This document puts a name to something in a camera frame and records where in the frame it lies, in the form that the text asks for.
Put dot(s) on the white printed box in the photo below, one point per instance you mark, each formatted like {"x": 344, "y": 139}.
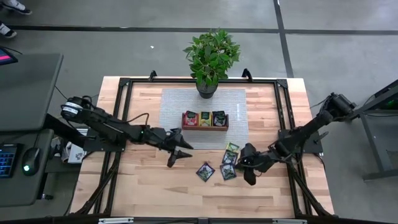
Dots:
{"x": 76, "y": 155}

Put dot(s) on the black frame clamp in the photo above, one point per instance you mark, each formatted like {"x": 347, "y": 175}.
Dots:
{"x": 152, "y": 75}
{"x": 247, "y": 74}

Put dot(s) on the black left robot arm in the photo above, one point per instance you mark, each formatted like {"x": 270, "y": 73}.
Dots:
{"x": 102, "y": 124}

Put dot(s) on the black metal stand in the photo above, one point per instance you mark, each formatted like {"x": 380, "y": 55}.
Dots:
{"x": 372, "y": 146}

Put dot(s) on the screen with pink display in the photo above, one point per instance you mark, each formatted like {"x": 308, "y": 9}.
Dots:
{"x": 6, "y": 57}

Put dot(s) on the backlit black keyboard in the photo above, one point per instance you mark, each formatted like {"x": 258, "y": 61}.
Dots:
{"x": 7, "y": 160}

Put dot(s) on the wooden tea organizer box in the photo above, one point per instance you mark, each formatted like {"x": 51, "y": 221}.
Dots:
{"x": 205, "y": 128}

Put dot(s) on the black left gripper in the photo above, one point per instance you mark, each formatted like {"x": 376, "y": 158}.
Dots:
{"x": 163, "y": 137}

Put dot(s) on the yellow lemon lime tea packet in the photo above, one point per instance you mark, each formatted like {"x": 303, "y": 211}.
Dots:
{"x": 205, "y": 118}
{"x": 232, "y": 147}

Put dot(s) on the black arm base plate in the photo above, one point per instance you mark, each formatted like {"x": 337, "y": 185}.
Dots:
{"x": 93, "y": 147}
{"x": 315, "y": 147}

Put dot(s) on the black computer mouse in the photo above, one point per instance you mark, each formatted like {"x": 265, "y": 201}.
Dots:
{"x": 31, "y": 160}

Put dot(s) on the grey woven placemat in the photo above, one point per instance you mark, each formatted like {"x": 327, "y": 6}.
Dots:
{"x": 174, "y": 102}

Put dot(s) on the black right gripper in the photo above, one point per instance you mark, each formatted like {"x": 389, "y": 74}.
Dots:
{"x": 259, "y": 161}

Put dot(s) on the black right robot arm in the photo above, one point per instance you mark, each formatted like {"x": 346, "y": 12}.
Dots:
{"x": 308, "y": 127}

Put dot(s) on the grey desk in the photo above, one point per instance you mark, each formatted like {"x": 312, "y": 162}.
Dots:
{"x": 28, "y": 87}

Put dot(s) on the green potted plant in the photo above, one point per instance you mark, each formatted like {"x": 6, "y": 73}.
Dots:
{"x": 211, "y": 56}

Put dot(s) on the red strawberry tea packet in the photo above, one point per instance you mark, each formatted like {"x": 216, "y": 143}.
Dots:
{"x": 190, "y": 118}

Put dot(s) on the silver metal bracket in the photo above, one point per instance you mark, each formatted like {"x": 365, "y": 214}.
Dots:
{"x": 115, "y": 220}
{"x": 289, "y": 221}

